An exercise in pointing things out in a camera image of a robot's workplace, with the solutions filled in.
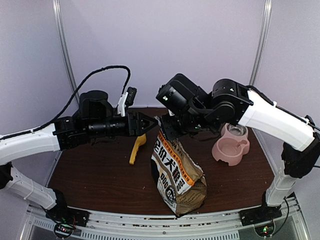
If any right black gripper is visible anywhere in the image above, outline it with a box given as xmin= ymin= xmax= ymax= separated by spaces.
xmin=159 ymin=109 xmax=214 ymax=140

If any yellow plastic scoop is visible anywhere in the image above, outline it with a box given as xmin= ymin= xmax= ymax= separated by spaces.
xmin=129 ymin=134 xmax=147 ymax=165

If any brown pet food bag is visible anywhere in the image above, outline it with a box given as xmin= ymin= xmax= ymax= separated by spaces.
xmin=150 ymin=129 xmax=207 ymax=218

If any pink double pet bowl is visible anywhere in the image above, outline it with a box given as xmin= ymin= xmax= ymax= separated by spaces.
xmin=211 ymin=123 xmax=250 ymax=167

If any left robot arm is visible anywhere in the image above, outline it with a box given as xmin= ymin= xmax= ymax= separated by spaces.
xmin=0 ymin=87 xmax=158 ymax=222

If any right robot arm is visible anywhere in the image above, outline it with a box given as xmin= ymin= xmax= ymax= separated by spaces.
xmin=156 ymin=73 xmax=320 ymax=221

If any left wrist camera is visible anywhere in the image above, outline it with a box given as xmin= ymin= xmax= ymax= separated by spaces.
xmin=116 ymin=87 xmax=137 ymax=117

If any black braided cable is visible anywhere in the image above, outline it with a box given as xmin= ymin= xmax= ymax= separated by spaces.
xmin=0 ymin=65 xmax=132 ymax=141

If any aluminium front rail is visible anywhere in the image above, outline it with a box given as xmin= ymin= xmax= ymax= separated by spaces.
xmin=24 ymin=197 xmax=308 ymax=240

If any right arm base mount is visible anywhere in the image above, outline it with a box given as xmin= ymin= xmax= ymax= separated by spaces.
xmin=239 ymin=196 xmax=282 ymax=226

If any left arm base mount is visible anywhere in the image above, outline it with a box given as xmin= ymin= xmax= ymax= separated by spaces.
xmin=45 ymin=189 xmax=90 ymax=227

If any left aluminium frame post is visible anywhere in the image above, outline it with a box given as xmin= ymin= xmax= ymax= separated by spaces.
xmin=51 ymin=0 xmax=84 ymax=96

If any aluminium frame post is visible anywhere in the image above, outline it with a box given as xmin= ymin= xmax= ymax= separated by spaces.
xmin=51 ymin=0 xmax=84 ymax=96
xmin=249 ymin=0 xmax=273 ymax=86

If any right aluminium frame post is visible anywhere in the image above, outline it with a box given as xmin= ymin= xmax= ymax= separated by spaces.
xmin=249 ymin=0 xmax=273 ymax=86

